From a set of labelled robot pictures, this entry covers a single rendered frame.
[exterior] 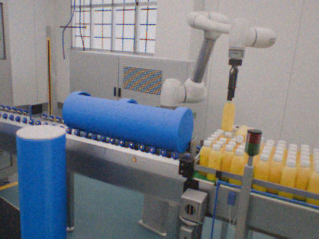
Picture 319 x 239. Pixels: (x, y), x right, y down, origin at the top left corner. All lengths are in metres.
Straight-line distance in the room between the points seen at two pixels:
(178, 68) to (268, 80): 1.43
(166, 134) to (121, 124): 0.31
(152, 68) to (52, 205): 2.22
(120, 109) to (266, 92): 2.83
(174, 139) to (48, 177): 0.78
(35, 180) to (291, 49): 3.44
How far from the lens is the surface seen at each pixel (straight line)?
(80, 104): 2.03
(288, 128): 4.32
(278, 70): 4.28
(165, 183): 1.82
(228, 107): 1.72
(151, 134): 1.73
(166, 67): 3.50
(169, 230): 1.99
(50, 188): 1.91
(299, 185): 1.60
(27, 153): 1.84
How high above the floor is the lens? 1.58
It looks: 14 degrees down
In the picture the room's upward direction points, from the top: 4 degrees clockwise
